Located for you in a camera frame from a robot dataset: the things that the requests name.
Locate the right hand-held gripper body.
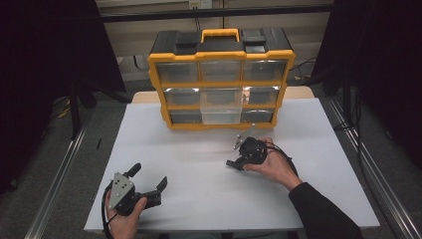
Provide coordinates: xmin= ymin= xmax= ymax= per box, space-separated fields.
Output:
xmin=233 ymin=122 xmax=269 ymax=167

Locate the black floor cable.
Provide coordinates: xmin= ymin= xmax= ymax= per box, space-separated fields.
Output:
xmin=288 ymin=56 xmax=317 ymax=83

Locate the clear plastic pulled drawer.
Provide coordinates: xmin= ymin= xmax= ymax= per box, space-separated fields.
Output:
xmin=199 ymin=87 xmax=243 ymax=125

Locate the set of clear organizer bins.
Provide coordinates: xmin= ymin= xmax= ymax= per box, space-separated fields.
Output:
xmin=155 ymin=60 xmax=289 ymax=125

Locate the black metal stand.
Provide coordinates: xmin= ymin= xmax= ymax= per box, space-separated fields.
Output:
xmin=68 ymin=79 xmax=83 ymax=140

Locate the wall power outlet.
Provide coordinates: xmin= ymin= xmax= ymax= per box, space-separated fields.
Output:
xmin=188 ymin=0 xmax=213 ymax=10

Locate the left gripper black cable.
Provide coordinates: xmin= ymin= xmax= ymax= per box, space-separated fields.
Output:
xmin=101 ymin=183 xmax=117 ymax=239

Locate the person's right hand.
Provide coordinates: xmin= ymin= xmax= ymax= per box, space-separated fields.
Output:
xmin=243 ymin=136 xmax=304 ymax=192

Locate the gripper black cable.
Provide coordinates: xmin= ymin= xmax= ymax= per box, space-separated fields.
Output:
xmin=101 ymin=183 xmax=117 ymax=239
xmin=262 ymin=140 xmax=300 ymax=177

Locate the black curtain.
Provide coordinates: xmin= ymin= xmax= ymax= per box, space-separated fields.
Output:
xmin=312 ymin=0 xmax=422 ymax=170
xmin=0 ymin=0 xmax=126 ymax=195

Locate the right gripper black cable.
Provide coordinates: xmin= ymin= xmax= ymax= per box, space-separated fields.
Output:
xmin=262 ymin=140 xmax=300 ymax=177

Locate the person's left hand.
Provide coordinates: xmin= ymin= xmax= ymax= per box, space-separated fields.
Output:
xmin=105 ymin=190 xmax=148 ymax=239

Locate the black horizontal bar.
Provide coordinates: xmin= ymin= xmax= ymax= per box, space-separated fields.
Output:
xmin=99 ymin=3 xmax=334 ymax=24

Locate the yellow black drawer organizer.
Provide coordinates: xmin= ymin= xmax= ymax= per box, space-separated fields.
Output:
xmin=147 ymin=27 xmax=297 ymax=131

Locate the aluminium floor rail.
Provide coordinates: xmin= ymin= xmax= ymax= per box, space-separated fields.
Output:
xmin=327 ymin=96 xmax=422 ymax=239
xmin=24 ymin=116 xmax=96 ymax=239

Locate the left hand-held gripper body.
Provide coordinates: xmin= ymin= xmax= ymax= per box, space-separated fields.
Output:
xmin=108 ymin=171 xmax=163 ymax=217

